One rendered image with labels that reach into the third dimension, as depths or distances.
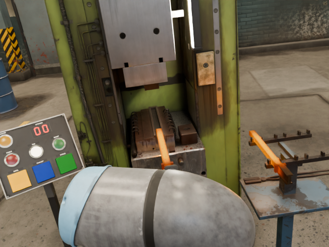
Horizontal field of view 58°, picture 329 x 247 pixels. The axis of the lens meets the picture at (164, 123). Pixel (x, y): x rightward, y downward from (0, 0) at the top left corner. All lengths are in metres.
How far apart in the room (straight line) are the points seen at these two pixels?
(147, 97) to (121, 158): 0.45
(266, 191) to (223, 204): 1.25
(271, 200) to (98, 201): 1.26
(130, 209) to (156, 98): 1.61
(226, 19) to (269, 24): 6.07
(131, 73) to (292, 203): 0.97
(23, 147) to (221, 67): 1.03
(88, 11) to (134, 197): 1.23
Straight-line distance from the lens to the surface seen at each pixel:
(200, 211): 0.38
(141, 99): 1.96
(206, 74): 1.59
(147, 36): 1.38
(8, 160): 1.43
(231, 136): 1.79
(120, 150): 1.72
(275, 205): 1.56
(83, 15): 1.52
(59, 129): 1.45
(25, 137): 1.44
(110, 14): 1.37
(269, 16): 7.62
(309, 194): 1.66
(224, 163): 1.86
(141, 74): 1.41
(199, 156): 1.55
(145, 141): 1.54
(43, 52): 8.26
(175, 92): 1.96
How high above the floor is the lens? 1.67
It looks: 24 degrees down
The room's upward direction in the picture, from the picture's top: 7 degrees counter-clockwise
